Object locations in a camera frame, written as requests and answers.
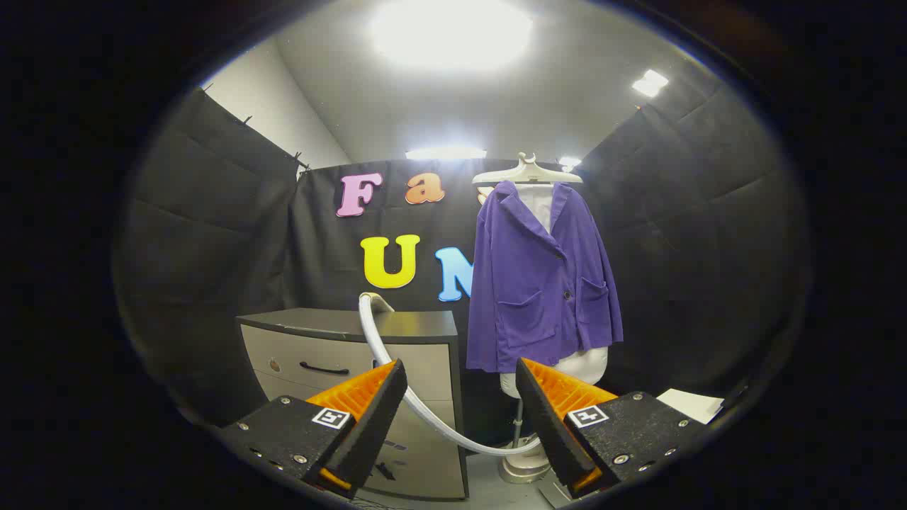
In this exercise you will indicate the black backdrop cloth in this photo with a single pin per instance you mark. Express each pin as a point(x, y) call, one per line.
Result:
point(326, 248)

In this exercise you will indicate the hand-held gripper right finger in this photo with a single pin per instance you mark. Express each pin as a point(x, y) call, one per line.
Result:
point(545, 425)

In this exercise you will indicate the silver mannequin stand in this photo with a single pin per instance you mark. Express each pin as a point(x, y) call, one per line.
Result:
point(524, 467)

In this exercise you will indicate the small ceiling light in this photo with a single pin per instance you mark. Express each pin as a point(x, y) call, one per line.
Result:
point(650, 83)
point(569, 162)

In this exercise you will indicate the white garment steamer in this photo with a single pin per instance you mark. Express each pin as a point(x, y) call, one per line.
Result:
point(368, 326)

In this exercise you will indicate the white paper sheet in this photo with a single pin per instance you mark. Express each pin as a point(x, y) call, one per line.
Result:
point(691, 404)

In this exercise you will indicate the white mannequin torso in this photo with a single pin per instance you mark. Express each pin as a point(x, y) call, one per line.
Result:
point(588, 365)

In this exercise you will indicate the black quilted side curtain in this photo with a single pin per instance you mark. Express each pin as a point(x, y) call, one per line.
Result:
point(694, 248)
point(205, 248)

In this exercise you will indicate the grey drawer cabinet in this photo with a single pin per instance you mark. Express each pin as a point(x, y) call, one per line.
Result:
point(319, 347)

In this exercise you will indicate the white clothes hanger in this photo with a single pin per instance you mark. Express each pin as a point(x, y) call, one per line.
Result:
point(528, 172)

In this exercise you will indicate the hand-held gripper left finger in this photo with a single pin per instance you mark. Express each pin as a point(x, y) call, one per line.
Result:
point(375, 418)

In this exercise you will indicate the ceiling strip light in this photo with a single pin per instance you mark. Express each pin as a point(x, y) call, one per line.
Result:
point(446, 153)

